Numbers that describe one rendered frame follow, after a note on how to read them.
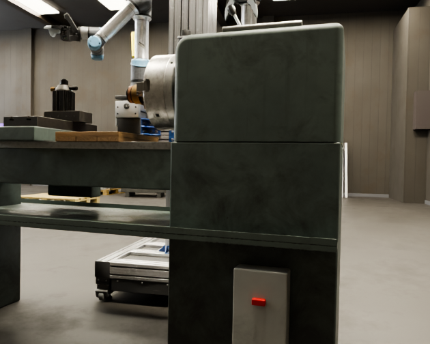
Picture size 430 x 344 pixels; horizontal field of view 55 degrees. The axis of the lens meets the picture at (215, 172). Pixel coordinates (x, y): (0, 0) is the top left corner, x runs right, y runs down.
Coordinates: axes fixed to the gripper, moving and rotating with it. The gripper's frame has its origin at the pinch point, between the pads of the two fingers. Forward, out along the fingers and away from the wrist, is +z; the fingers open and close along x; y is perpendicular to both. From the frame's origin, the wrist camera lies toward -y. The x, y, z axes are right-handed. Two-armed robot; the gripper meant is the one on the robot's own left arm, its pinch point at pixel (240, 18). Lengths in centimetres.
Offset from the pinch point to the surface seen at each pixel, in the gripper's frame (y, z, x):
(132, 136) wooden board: -18, 52, 41
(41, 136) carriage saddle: -30, 53, 77
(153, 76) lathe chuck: -26.8, 29.0, 27.5
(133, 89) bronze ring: -15, 31, 42
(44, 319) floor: -5, 141, 95
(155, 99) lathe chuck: -26, 38, 26
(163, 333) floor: 0, 141, 33
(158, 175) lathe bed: -28, 67, 24
